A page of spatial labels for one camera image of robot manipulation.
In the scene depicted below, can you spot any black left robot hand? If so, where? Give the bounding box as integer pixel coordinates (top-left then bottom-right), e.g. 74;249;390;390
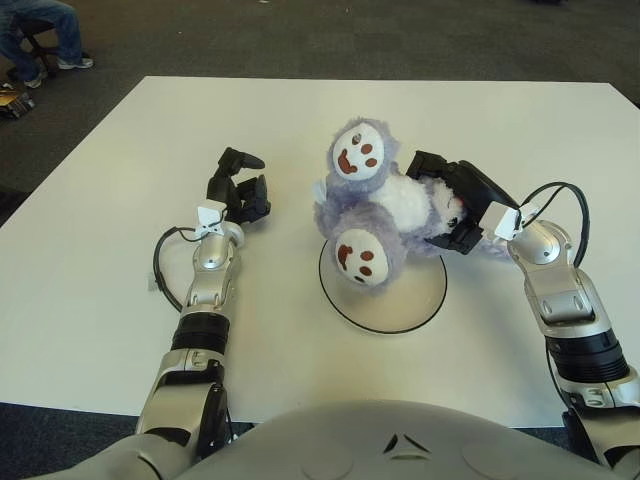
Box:
206;146;274;229

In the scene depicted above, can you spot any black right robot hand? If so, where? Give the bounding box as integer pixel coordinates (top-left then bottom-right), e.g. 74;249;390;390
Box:
405;149;521;257

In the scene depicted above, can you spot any purple plush bunny doll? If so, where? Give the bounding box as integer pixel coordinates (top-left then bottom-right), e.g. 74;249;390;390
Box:
312;118;514;299

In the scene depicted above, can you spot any white plate black rim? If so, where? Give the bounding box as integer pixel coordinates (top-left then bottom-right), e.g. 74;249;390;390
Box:
317;238;448;335

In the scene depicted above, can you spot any seated person in jeans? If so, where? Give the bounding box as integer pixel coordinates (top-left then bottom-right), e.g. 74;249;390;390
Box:
0;0;95;90

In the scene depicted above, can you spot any dark box on floor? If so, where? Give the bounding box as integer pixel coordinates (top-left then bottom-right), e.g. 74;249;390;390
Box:
0;82;36;120

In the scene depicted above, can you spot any black chair under person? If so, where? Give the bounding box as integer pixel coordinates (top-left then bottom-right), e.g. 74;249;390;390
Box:
7;19;59;84

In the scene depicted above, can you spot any silver robot torso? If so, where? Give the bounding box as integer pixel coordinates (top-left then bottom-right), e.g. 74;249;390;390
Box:
64;398;640;480

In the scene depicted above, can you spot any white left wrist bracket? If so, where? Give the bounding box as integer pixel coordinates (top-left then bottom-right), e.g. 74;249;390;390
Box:
196;201;227;236

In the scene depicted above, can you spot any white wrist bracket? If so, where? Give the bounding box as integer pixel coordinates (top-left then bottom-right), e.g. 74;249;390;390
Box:
196;201;227;236
482;201;541;241

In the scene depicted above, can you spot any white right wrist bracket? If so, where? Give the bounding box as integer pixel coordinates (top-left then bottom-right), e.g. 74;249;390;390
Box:
482;201;541;241

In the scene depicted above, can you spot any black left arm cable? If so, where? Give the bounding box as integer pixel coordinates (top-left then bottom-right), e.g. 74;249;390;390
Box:
152;226;204;314

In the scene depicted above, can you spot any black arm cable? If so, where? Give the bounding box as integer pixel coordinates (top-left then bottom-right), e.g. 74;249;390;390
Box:
517;182;591;271
152;226;204;314

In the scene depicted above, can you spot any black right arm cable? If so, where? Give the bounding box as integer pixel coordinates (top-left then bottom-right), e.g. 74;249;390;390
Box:
517;182;591;271

